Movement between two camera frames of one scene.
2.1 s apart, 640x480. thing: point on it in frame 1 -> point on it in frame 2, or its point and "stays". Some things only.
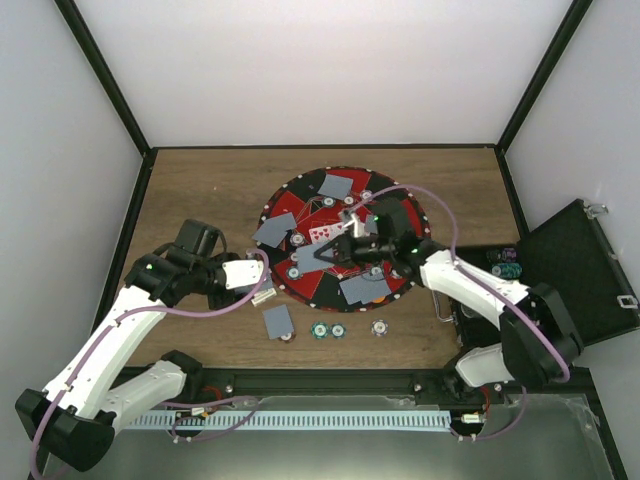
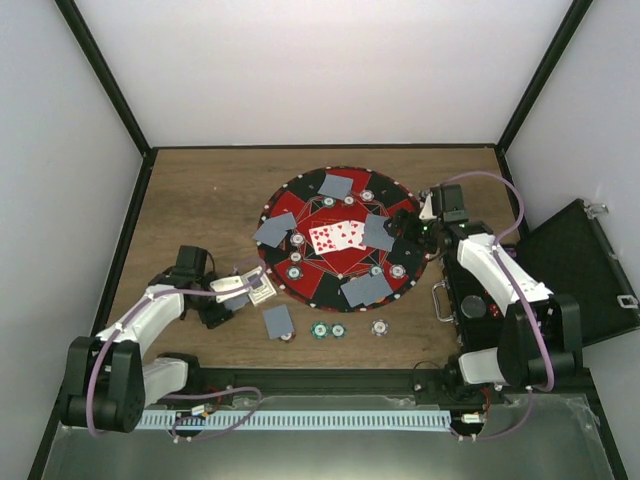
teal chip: (328, 202) stays
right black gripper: (348, 254) -> (407, 233)
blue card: (274, 230) stays
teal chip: (338, 331) stays
